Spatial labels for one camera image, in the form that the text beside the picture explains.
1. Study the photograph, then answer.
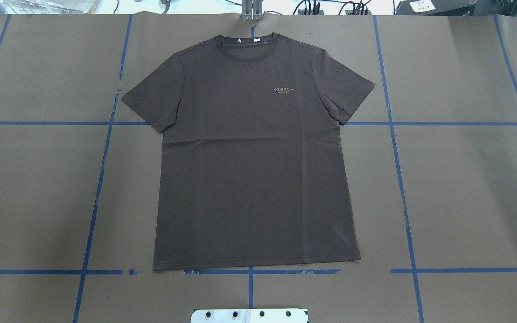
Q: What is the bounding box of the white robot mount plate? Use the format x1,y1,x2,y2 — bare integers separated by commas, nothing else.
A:
190,308,310,323

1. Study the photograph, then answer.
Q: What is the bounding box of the aluminium frame post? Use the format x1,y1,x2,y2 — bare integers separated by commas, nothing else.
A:
241,0,264,21

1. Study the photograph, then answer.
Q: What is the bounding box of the dark brown t-shirt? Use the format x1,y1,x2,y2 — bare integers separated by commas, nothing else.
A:
122,33,375,271

